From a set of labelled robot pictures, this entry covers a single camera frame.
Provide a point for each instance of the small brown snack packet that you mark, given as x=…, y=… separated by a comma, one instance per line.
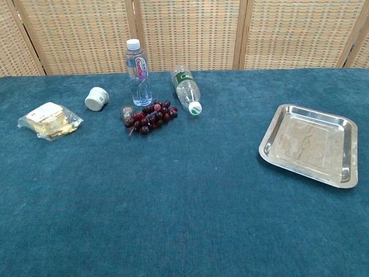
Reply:
x=49, y=121

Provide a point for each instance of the square stainless steel tray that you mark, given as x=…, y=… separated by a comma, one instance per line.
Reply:
x=310, y=144

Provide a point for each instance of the small white plastic jar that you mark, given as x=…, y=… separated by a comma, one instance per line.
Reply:
x=96, y=100

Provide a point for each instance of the clear bottle with green label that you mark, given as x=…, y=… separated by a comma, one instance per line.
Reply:
x=186, y=89

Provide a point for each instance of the woven bamboo folding screen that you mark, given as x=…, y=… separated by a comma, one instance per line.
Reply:
x=184, y=31

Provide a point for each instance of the bunch of dark red grapes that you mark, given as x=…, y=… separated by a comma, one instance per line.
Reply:
x=152, y=116

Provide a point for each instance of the blue velvet table cloth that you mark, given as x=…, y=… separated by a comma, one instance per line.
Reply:
x=184, y=202

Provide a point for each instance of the clear bottle with pink label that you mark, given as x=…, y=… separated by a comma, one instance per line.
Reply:
x=139, y=75

